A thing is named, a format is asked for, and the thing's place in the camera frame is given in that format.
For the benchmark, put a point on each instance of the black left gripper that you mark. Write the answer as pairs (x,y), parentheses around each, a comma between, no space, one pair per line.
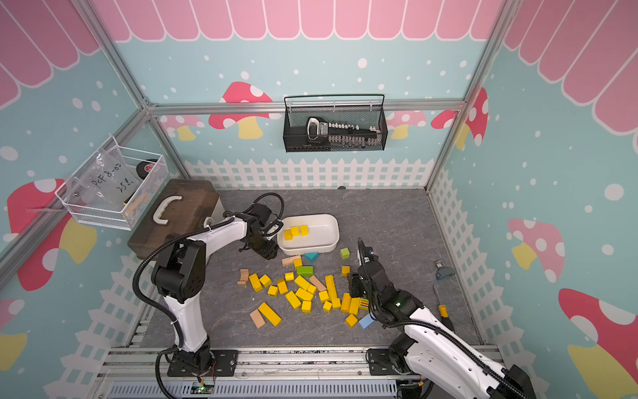
(268,250)

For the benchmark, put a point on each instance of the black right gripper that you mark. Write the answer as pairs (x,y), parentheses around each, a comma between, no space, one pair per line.
(354,283)

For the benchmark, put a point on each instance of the white oval plastic tub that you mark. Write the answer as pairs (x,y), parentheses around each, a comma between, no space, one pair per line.
(323,235)

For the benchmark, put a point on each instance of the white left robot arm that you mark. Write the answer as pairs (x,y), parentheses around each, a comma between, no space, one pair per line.
(171,278)

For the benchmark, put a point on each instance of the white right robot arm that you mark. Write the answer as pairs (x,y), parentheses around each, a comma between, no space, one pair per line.
(428,348)

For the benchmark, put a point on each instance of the rainbow striped block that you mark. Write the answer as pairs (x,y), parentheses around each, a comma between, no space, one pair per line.
(364,303)

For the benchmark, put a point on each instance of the light blue block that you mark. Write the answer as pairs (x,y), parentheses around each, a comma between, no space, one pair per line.
(366,321)

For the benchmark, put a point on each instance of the long yellow block upright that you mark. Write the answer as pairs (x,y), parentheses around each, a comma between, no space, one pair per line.
(354,306)

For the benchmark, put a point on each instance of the brown small block left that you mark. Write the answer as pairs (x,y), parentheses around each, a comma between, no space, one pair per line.
(244,277)

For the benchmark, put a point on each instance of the yellow black screwdriver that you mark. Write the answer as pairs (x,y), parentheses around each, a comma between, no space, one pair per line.
(443,311)

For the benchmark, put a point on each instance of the teal triangular block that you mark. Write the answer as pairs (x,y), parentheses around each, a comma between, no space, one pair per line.
(312,257)

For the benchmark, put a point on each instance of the green rectangular block centre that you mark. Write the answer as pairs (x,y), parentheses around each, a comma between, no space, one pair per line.
(305,271)

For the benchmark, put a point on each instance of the grey blue clamp tool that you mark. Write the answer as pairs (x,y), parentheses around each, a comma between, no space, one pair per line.
(443,271)

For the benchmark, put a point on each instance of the brown lidded storage box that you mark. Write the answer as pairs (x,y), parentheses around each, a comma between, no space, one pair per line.
(181,207)

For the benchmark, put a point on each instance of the long yellow block bottom left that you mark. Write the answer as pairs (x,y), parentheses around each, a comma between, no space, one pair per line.
(269,314)

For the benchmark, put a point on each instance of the tan wooden block bottom left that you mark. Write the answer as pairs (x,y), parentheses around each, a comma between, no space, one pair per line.
(257,319)

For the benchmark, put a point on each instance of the black tape roll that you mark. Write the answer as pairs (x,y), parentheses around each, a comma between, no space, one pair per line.
(145,167)

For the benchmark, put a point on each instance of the black wire mesh basket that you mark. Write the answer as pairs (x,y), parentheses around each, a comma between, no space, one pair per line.
(335,123)

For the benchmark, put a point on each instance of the clear wire wall basket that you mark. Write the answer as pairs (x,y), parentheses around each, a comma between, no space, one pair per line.
(106,191)

